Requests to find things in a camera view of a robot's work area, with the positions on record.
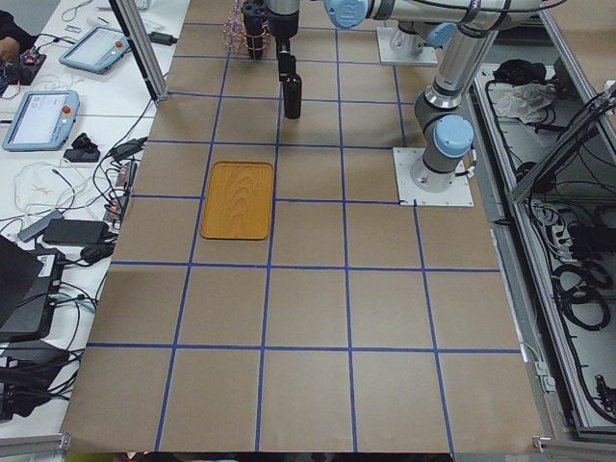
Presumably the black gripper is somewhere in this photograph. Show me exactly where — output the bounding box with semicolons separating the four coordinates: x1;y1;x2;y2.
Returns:
267;0;299;61

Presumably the wooden tray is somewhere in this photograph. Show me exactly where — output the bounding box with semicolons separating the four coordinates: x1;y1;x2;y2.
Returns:
199;161;274;241

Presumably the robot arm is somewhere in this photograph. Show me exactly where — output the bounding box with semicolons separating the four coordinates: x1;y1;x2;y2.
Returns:
322;1;543;66
411;26;496;193

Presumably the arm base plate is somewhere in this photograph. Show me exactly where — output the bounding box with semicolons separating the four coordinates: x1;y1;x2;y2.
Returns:
393;147;474;207
376;27;438;67

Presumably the black power adapter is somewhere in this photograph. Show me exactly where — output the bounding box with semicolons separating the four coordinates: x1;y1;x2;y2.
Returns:
42;218;109;246

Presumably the copper wire wine basket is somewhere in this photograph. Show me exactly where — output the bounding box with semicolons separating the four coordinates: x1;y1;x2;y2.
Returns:
223;1;269;60

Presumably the teach pendant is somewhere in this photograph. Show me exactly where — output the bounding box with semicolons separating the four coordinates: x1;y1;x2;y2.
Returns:
59;26;131;74
2;90;80;152

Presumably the dark wine bottle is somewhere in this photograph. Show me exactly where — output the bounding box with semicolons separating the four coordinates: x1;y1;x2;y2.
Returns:
277;53;302;119
242;1;267;60

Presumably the black laptop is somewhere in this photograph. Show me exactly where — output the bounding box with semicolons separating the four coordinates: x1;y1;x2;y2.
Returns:
1;237;64;343

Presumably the aluminium frame post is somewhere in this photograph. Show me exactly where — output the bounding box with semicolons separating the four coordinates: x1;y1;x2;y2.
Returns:
109;0;167;104

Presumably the teach pendant lower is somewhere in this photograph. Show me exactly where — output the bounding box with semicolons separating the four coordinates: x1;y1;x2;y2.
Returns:
2;90;80;152

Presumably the teach pendant upper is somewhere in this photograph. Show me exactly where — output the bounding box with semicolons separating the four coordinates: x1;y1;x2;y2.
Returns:
59;26;131;74

